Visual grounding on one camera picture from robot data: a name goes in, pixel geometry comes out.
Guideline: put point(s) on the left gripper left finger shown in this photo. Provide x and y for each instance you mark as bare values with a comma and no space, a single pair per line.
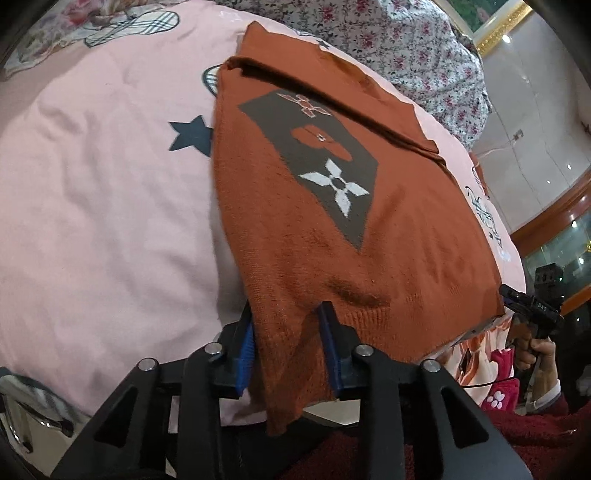
160,405

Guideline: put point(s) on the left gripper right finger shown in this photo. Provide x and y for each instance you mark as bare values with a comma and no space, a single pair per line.
415,420

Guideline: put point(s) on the orange knit sweater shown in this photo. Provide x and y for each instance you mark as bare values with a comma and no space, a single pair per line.
329,190

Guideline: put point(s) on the person's right hand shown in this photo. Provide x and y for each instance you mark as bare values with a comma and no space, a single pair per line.
537,356

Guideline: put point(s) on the white sleeve cuff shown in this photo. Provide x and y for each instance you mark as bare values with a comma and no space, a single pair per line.
544,401

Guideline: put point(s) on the dark red sleeve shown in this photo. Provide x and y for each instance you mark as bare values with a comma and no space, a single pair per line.
554,444

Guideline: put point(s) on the pink duvet with hearts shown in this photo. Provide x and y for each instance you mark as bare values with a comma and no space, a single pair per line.
112,243

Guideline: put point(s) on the red floral grey quilt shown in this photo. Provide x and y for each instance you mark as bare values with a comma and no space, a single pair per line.
412,44

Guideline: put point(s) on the pastel floral pillow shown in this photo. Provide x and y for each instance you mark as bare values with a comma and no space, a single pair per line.
56,29

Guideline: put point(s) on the black camera box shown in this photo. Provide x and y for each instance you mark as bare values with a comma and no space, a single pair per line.
548,282

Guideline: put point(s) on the gold picture frame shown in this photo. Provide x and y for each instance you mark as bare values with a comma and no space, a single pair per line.
486,22

